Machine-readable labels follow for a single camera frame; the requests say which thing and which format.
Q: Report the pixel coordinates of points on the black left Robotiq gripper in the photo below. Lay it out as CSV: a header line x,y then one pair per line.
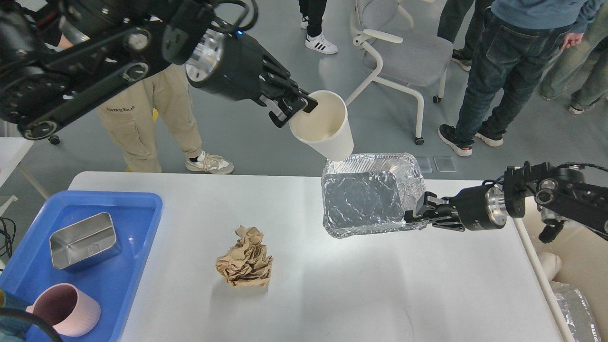
x,y
237,67

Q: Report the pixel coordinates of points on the brown paper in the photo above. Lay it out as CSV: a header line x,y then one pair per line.
x,y
246,263

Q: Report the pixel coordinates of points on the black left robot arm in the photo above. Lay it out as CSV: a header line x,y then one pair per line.
x,y
117,43

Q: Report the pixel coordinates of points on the person in dark jeans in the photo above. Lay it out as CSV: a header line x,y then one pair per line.
x,y
519,39

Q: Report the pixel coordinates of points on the blue plastic tray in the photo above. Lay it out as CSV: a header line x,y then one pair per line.
x,y
113,282

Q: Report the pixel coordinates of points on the aluminium foil tray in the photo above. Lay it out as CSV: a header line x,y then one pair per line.
x,y
370,193

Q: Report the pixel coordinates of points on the person in khaki trousers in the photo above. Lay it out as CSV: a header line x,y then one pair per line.
x,y
128,118

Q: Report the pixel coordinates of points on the pink ribbed mug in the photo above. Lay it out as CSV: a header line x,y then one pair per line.
x,y
67,309

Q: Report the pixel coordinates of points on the stainless steel rectangular tray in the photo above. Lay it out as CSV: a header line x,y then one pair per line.
x,y
84,243

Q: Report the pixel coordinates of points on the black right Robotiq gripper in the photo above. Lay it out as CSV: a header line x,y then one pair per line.
x,y
479,208

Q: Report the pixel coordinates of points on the beige plastic bin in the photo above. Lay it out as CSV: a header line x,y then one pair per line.
x,y
584,260

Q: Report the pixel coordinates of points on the person in black trousers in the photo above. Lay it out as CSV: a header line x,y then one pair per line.
x,y
312,12

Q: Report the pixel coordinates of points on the teal object at corner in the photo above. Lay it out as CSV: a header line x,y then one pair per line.
x,y
15,320

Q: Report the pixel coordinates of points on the person in blue jeans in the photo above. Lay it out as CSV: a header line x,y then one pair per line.
x,y
561,73

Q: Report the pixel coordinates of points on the white side table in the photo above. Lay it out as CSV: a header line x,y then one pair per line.
x,y
12,152

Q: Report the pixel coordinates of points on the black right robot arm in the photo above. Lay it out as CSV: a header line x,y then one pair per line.
x,y
560,193

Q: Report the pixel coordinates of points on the crumpled foil in bin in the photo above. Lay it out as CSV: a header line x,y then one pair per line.
x,y
577,312

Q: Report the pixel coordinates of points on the white paper cup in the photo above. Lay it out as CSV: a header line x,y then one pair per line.
x,y
326,128

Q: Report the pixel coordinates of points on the grey white office chair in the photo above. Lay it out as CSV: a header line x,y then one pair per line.
x,y
398,55

